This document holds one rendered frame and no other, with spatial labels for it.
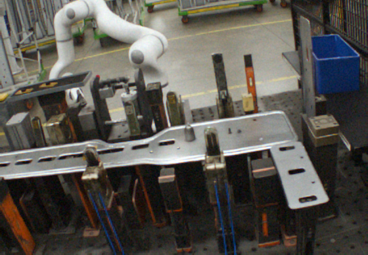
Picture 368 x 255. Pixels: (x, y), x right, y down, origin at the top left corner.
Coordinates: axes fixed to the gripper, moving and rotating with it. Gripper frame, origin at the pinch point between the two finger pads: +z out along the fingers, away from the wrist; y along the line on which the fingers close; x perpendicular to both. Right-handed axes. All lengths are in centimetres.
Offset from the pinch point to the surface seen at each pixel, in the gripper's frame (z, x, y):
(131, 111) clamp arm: 47, 7, 32
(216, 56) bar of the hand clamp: 58, 35, 50
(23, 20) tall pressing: -673, 29, -245
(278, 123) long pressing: 82, 42, 36
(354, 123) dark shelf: 103, 54, 46
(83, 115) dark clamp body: 35.7, -8.0, 28.7
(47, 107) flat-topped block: 13.9, -18.5, 21.9
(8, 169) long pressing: 41, -42, 24
